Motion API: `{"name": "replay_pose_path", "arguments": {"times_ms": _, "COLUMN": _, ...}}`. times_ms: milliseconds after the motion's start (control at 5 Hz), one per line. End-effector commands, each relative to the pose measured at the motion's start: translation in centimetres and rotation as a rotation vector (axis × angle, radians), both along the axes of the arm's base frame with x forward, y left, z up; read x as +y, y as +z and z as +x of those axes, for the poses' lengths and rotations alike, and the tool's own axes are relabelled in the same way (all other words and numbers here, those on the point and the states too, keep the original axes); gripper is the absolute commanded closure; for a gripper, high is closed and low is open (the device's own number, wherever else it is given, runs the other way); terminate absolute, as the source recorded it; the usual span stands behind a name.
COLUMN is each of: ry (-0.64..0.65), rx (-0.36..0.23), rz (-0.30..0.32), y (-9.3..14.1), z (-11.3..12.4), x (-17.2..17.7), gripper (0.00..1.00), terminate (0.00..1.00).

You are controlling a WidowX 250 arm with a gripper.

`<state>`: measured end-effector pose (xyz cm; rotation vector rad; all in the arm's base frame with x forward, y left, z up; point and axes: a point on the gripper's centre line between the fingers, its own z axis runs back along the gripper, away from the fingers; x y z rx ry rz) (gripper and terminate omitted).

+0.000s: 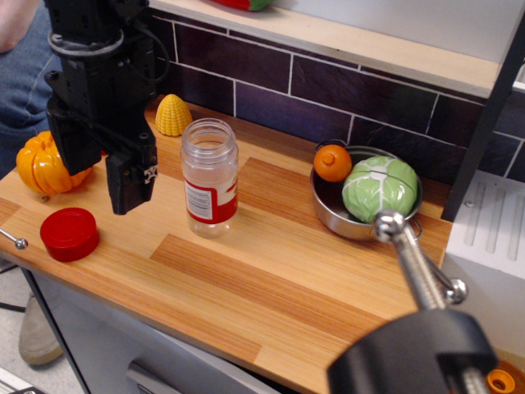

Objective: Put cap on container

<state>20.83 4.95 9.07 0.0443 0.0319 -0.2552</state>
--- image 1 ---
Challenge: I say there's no clear plastic jar red label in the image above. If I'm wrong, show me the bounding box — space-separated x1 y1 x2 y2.
180 118 239 238

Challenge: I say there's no beige shoe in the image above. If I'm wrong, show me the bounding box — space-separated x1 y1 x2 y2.
18 294 63 366

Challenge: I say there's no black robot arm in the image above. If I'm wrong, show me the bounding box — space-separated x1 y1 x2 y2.
45 1 161 215

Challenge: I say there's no red green toy on shelf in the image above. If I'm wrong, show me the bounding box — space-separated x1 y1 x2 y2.
214 0 273 11

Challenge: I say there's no yellow toy corn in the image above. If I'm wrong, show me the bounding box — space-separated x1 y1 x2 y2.
155 94 193 137

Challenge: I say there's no grey drawer handle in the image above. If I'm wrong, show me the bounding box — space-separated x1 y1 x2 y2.
126 363 180 394

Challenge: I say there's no orange toy fruit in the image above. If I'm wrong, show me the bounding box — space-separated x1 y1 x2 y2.
313 144 353 183

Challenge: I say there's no red plastic cap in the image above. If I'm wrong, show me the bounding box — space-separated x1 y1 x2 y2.
40 208 99 262

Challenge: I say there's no black metal clamp with screw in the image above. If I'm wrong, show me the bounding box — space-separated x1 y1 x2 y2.
327 210 498 393

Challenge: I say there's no wooden shelf board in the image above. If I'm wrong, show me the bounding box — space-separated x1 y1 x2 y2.
150 1 500 98

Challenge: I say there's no orange plastic ring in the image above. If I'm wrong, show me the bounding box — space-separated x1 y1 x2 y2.
486 369 516 394

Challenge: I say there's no small steel pot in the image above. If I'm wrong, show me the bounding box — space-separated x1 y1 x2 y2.
310 140 422 241

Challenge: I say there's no small metal clamp rod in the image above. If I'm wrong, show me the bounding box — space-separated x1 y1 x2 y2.
0 229 28 250

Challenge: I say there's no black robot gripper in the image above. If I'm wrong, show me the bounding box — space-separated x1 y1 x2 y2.
46 25 159 215

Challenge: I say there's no person leg in jeans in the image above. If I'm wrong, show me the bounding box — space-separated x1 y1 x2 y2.
1 1 60 176

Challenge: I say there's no green toy cabbage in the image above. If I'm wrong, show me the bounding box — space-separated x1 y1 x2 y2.
341 156 418 223

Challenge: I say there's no orange toy pumpkin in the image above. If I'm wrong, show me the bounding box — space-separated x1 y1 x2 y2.
16 131 91 195

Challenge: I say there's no white toy sink unit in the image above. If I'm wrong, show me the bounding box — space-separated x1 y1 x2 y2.
443 76 524 282

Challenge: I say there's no black shelf post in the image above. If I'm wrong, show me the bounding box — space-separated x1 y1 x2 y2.
441 6 524 222

